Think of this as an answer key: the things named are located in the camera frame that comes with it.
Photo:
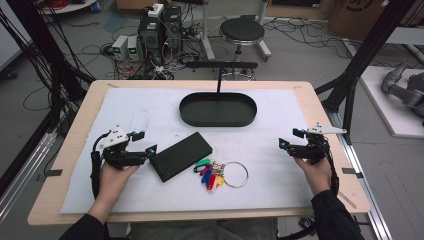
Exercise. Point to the black frame strut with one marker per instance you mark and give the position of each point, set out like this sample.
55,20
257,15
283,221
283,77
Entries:
363,60
40,50

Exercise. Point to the person's legs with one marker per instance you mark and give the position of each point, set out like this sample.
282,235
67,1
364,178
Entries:
203,230

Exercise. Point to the black wallet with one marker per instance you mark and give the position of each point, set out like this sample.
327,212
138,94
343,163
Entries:
180,156

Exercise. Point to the white power adapter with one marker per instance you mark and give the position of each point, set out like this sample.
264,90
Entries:
155,10

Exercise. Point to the grey bench power supply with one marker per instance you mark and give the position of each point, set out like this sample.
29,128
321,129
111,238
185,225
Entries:
133,47
119,46

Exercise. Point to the black round stool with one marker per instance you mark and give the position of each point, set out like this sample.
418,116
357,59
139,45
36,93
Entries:
242,30

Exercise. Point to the person's left hand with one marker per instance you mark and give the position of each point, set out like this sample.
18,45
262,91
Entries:
113,181

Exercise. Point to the cardboard box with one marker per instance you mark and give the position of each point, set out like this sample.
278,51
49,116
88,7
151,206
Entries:
353,18

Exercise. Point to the black tape piece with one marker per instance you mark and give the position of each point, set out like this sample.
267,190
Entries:
351,171
53,172

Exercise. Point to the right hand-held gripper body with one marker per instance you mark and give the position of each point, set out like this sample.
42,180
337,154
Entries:
308,150

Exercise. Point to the black computer tower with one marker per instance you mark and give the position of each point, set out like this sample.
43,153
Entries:
173,28
150,40

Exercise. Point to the black oval tray with hanger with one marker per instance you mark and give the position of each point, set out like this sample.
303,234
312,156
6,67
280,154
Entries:
218,111

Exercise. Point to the white platform board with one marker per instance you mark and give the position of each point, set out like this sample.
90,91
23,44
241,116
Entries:
383,110

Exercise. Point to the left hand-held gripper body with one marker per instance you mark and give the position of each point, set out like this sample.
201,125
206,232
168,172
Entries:
116,156

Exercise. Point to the light brown tape strip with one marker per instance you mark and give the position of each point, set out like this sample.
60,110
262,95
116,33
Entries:
348,200

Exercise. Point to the white table mat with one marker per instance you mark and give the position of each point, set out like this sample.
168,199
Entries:
233,196

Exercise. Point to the person's right hand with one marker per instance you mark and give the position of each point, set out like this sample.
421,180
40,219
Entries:
315,176

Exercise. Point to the aluminium rail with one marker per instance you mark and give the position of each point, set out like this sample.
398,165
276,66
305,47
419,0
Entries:
363,186
23,173

